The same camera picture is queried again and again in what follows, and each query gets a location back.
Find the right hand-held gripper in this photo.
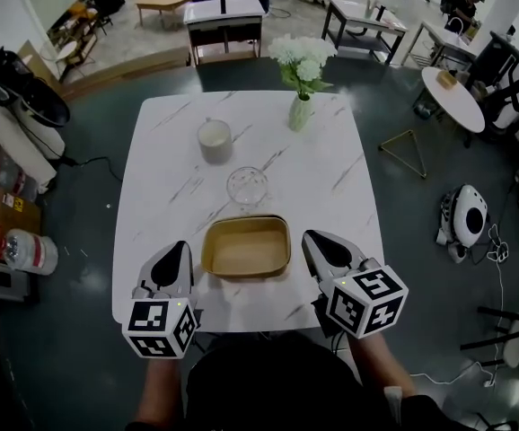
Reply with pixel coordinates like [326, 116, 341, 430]
[301, 229, 409, 340]

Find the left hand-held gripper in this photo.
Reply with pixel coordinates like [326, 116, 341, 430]
[121, 240, 199, 360]

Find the person's right forearm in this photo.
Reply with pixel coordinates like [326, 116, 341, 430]
[347, 332, 416, 403]

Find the person's left forearm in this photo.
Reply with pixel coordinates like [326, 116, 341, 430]
[140, 356, 184, 426]

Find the clear glass cup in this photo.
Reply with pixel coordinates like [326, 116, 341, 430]
[225, 165, 273, 215]

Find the grey mug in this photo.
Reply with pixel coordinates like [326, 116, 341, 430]
[197, 118, 233, 165]

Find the person's black shirt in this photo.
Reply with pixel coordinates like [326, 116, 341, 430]
[124, 334, 467, 431]

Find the large clear water jug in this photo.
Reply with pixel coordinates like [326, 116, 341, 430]
[4, 227, 59, 277]
[0, 154, 39, 202]

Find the pale green vase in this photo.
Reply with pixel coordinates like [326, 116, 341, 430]
[287, 92, 314, 133]

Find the brown cardboard box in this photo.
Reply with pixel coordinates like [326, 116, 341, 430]
[0, 188, 43, 260]

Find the white plug adapter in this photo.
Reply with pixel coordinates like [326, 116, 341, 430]
[485, 222, 511, 263]

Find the white flower bouquet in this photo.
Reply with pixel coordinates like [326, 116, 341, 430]
[267, 35, 338, 101]

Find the round white side table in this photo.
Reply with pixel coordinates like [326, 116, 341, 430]
[377, 66, 487, 180]

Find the black white backpack device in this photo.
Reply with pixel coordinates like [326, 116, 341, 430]
[0, 46, 71, 190]

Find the white round stool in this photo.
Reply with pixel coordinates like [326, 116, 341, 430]
[54, 41, 82, 70]

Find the white top desk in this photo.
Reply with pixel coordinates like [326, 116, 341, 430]
[408, 19, 481, 70]
[181, 0, 266, 67]
[321, 0, 409, 66]

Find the low wooden shelf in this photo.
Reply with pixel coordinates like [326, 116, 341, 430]
[46, 0, 109, 65]

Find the black power cable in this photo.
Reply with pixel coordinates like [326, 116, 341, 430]
[56, 154, 125, 183]

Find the white power cable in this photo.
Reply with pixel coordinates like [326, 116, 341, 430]
[409, 258, 507, 388]

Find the black frame chair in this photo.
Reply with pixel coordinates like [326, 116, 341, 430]
[459, 295, 519, 373]

